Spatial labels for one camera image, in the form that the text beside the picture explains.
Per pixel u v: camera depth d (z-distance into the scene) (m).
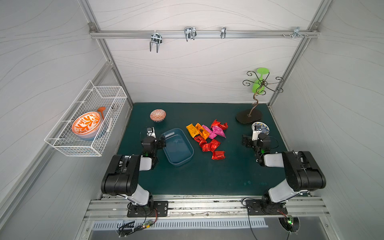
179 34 0.77
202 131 1.00
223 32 0.79
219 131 1.00
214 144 0.96
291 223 0.72
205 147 0.93
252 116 1.11
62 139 0.57
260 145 0.74
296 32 0.77
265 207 0.68
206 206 0.75
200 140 0.96
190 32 0.76
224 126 1.02
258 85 0.90
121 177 0.45
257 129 0.83
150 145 0.72
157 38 0.78
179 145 1.01
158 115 1.11
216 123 1.05
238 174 0.87
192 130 1.03
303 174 0.46
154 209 0.73
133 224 0.72
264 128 1.02
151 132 0.80
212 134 1.01
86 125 0.64
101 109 0.73
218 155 0.89
